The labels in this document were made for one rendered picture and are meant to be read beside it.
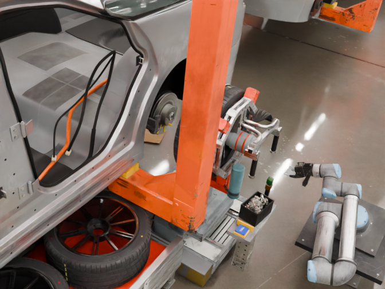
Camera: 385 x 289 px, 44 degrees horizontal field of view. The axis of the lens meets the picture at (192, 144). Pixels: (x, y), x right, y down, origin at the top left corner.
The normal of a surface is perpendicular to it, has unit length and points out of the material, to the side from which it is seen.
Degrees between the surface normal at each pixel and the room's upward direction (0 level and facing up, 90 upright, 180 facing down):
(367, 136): 0
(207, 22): 90
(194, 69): 90
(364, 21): 90
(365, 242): 42
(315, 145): 0
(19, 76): 6
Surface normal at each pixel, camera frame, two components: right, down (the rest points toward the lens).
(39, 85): 0.04, -0.75
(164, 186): -0.52, 0.46
